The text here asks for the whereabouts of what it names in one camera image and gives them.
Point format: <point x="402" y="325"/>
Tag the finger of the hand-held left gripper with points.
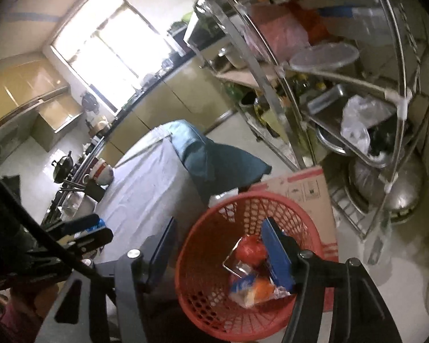
<point x="96" y="238"/>
<point x="82" y="221"/>

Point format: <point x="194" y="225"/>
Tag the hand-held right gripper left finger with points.
<point x="162" y="253"/>

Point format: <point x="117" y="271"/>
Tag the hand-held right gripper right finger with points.
<point x="277" y="253"/>

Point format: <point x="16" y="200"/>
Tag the red plastic bag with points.
<point x="252" y="252"/>

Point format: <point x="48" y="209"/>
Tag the orange wrapper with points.
<point x="262" y="289"/>

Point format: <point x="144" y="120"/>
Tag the red plastic basket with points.
<point x="207" y="257"/>

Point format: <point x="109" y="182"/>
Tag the small blue box white flap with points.
<point x="243" y="287"/>

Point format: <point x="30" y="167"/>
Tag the black cup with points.
<point x="94" y="189"/>

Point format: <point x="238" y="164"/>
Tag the red and white bowl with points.
<point x="98" y="164"/>
<point x="103" y="177"/>

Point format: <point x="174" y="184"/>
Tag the black wok with lid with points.
<point x="62" y="166"/>

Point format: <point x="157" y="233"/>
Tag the grey tablecloth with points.
<point x="146" y="193"/>

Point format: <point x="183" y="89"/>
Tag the cardboard box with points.
<point x="307" y="189"/>

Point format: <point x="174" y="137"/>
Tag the blue cloth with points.
<point x="207" y="153"/>

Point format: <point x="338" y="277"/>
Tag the small round fan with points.
<point x="89" y="102"/>

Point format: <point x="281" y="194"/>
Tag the beige base cabinets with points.
<point x="186" y="100"/>

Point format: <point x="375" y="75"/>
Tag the white plastic bag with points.
<point x="357" y="118"/>

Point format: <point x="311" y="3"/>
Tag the steel tray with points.
<point x="329" y="103"/>

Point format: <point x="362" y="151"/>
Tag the metal storage rack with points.
<point x="271" y="89"/>

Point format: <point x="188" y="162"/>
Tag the window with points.
<point x="110" y="50"/>

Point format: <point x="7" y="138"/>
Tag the cream cooking pot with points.
<point x="236" y="59"/>

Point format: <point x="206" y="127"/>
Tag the clear round plastic container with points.
<point x="323" y="57"/>

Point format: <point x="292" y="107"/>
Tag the pink plastic bag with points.
<point x="275" y="32"/>

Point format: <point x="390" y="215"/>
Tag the microwave oven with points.
<point x="205" y="34"/>

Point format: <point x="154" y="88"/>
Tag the clear plastic storage box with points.
<point x="371" y="21"/>

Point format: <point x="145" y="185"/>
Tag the small beige wall cabinet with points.
<point x="57" y="121"/>

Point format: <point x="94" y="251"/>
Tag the large beige wall cabinet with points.
<point x="18" y="85"/>

